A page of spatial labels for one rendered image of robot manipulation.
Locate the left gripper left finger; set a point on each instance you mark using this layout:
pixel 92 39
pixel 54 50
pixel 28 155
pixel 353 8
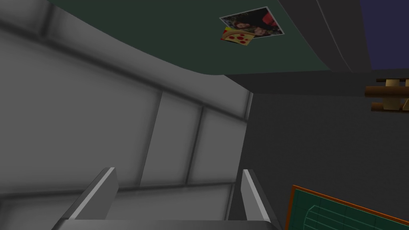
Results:
pixel 96 198

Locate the green board with orange frame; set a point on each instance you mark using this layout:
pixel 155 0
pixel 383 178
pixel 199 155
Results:
pixel 338 214

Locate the pizza slice magnet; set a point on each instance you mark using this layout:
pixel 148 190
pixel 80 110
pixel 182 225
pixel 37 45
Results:
pixel 237 37

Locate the photo on fridge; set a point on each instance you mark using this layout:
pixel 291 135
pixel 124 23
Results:
pixel 255 20

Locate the wooden shelf rack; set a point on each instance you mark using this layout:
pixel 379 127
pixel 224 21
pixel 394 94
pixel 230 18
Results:
pixel 388 95

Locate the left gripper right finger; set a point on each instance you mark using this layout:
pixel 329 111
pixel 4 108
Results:
pixel 254 198

